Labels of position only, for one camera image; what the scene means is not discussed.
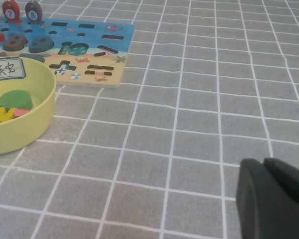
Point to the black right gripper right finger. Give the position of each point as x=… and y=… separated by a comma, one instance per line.
x=291, y=179

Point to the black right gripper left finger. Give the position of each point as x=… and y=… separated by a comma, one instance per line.
x=259, y=204

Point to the colourful wooden puzzle board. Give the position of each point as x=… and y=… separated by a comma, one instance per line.
x=97, y=31

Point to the yellow plastic bowl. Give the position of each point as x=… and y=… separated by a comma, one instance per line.
x=32, y=127

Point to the pink sign piece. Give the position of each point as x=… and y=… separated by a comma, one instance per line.
x=21, y=112

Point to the green circle piece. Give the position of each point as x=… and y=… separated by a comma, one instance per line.
x=15, y=98

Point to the grey square piece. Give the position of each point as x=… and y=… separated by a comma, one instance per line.
x=32, y=56

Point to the grey number nine piece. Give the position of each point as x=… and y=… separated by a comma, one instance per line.
x=36, y=47

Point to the yellow sign piece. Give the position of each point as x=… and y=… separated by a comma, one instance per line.
x=1, y=115

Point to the brown fish piece number eight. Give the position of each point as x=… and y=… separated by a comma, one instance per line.
x=33, y=13

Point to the red fish piece number seven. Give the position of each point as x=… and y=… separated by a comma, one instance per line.
x=11, y=12

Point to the grey checked tablecloth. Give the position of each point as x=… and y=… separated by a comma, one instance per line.
x=189, y=112

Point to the white handwritten paper label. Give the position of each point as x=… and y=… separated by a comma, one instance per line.
x=6, y=68

